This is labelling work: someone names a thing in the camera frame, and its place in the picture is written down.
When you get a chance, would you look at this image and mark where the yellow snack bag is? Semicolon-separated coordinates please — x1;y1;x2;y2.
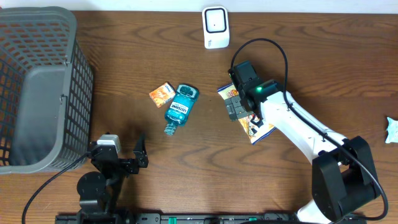
217;83;276;145

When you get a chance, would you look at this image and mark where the teal mouthwash bottle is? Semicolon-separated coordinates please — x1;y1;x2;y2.
164;84;199;136

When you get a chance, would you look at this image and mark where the orange small box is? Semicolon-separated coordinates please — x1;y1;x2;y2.
149;82;175;108

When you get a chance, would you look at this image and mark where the light teal pouch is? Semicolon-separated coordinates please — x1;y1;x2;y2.
385;117;398;144

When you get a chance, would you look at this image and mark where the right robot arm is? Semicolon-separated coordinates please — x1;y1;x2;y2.
218;79;388;223

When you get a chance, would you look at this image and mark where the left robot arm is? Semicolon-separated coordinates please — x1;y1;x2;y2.
76;134;149;224

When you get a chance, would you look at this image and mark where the white barcode scanner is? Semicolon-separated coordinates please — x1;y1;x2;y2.
201;6;230;49

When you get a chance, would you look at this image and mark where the grey plastic shopping basket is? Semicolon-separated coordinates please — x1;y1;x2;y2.
1;7;94;174

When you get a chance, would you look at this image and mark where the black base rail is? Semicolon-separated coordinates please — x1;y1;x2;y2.
54;212;299;224

